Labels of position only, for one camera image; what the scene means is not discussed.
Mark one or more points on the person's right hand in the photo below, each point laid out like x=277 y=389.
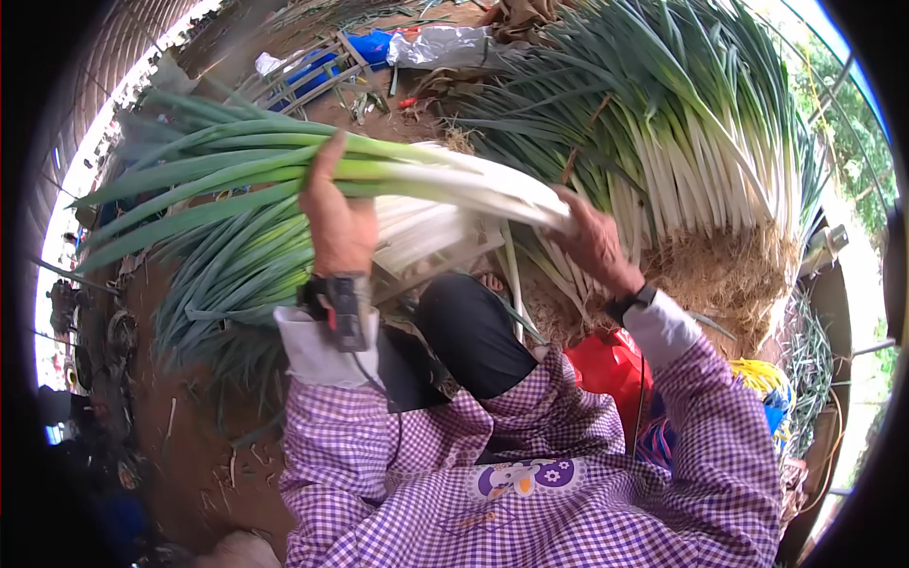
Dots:
x=600 y=248

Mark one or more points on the person's left hand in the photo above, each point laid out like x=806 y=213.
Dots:
x=341 y=231

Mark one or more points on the person's right fingers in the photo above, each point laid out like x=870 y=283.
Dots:
x=579 y=213

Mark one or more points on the person's left thumb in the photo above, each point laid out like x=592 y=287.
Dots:
x=325 y=167

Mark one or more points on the bunch of green onions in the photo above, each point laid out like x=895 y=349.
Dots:
x=234 y=160

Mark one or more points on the black wrist band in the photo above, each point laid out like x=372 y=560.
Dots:
x=346 y=309
x=628 y=302

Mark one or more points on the tall stack of rooted onions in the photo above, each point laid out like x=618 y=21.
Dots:
x=667 y=142

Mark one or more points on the blue plastic bag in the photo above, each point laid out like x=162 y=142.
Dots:
x=371 y=46

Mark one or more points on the low heap of green onions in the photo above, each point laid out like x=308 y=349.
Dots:
x=248 y=277

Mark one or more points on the wooden slatted rack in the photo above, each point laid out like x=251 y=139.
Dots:
x=433 y=266

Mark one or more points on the red plastic bag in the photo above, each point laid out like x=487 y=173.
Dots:
x=611 y=369

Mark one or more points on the person's legs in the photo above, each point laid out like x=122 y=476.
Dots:
x=472 y=337

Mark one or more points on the silver plastic sheet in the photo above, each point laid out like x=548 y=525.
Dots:
x=440 y=46

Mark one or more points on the blue pink striped bag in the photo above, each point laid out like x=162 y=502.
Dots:
x=657 y=437

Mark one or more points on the heap of trimmed green leaves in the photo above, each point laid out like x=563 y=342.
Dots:
x=809 y=369

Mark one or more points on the person's body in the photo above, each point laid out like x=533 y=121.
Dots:
x=540 y=511

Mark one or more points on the wooden stool frame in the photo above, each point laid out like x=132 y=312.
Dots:
x=309 y=74

